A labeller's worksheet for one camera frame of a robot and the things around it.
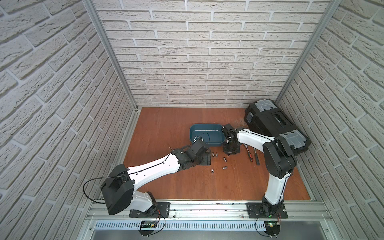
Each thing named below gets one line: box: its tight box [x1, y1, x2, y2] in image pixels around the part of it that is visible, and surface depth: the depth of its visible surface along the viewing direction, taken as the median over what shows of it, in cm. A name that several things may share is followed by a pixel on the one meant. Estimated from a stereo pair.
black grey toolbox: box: [244, 99, 311, 155], surface depth 92 cm
